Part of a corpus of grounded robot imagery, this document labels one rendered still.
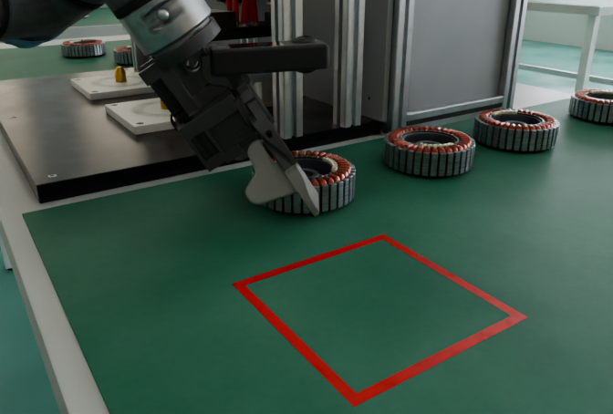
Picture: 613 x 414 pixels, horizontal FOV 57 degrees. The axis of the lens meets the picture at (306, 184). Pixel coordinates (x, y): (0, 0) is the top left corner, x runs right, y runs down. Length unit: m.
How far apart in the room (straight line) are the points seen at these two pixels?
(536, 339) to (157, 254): 0.31
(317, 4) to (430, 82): 0.22
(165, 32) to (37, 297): 0.24
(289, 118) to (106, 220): 0.28
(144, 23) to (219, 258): 0.21
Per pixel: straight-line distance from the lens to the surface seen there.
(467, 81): 0.96
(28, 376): 1.68
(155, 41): 0.52
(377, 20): 0.83
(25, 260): 0.55
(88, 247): 0.55
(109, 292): 0.47
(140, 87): 1.05
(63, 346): 0.43
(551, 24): 8.07
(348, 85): 0.79
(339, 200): 0.57
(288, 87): 0.73
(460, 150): 0.69
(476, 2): 0.94
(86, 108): 0.97
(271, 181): 0.54
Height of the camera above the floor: 0.99
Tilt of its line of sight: 22 degrees down
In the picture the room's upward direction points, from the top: straight up
